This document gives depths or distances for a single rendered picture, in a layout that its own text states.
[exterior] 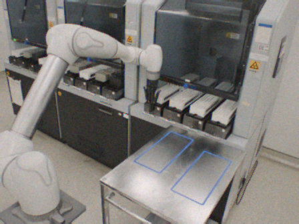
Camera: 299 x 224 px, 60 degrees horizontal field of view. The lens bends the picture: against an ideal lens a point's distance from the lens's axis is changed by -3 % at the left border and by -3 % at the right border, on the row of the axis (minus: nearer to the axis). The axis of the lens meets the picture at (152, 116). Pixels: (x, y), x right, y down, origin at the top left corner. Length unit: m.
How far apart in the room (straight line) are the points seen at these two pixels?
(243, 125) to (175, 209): 0.82
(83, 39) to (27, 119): 0.40
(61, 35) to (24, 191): 0.65
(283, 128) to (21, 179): 2.40
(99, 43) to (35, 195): 0.64
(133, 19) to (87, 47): 0.79
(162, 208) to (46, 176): 0.44
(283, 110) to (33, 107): 2.24
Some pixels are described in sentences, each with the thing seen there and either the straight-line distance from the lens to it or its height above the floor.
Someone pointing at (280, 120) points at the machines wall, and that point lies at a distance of 2.83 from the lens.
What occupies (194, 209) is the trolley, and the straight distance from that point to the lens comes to 1.05.
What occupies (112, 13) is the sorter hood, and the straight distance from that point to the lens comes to 1.96.
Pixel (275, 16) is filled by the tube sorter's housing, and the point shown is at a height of 1.45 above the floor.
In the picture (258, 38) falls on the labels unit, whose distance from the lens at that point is 1.52.
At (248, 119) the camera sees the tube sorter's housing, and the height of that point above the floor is 0.87.
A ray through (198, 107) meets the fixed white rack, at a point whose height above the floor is 0.86.
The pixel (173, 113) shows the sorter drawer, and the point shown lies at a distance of 1.73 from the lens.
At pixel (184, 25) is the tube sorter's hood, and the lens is 1.65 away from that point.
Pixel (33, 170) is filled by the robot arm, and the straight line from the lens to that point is 1.02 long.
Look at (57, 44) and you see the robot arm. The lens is 1.24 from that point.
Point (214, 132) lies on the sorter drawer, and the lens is 1.66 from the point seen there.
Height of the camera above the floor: 1.57
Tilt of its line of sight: 28 degrees down
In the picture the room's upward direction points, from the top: 4 degrees clockwise
